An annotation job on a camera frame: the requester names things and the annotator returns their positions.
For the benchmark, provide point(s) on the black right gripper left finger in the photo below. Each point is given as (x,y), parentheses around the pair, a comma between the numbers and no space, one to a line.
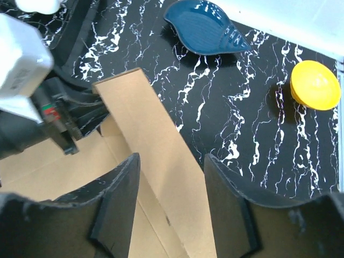
(95,220)

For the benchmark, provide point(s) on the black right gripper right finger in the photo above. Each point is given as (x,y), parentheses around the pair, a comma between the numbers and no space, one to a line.
(250,221)

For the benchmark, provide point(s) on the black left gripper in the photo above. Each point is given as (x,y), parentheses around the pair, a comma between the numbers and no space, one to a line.
(68,109)

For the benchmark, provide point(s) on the brown cardboard box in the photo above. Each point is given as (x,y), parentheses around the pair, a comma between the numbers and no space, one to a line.
(172,216)

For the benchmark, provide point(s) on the white flower-shaped cup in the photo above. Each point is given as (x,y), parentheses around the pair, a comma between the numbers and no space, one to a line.
(46,7)

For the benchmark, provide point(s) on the orange round bowl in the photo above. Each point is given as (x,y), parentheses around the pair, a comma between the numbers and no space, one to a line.
(315,86)

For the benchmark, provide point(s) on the dark blue leaf dish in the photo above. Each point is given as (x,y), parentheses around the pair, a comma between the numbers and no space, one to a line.
(205,29)

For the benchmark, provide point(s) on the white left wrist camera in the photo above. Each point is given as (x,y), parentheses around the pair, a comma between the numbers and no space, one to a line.
(25,62)

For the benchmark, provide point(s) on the black wire dish rack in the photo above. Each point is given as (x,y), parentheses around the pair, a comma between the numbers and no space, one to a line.
(64,32)

